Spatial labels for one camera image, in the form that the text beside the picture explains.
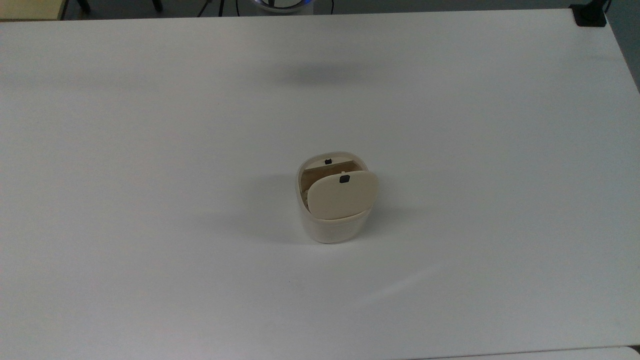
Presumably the cream trash bin with lid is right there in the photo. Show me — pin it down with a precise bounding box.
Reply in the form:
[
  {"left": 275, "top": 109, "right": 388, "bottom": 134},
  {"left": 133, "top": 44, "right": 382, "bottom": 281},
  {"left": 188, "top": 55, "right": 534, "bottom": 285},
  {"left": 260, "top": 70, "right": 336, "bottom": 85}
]
[{"left": 296, "top": 151, "right": 380, "bottom": 245}]

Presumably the black corner clamp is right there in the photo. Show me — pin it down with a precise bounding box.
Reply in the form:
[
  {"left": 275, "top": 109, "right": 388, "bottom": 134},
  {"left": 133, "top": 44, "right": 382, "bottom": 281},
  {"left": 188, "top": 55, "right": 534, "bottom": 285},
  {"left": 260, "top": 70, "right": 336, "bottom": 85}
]
[{"left": 569, "top": 0, "right": 612, "bottom": 28}]

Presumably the wooden board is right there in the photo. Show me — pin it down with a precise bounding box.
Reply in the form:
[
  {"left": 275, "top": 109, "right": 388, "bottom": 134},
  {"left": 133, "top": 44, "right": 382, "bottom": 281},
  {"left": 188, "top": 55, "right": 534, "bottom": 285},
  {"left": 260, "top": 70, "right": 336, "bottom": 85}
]
[{"left": 0, "top": 0, "right": 69, "bottom": 22}]

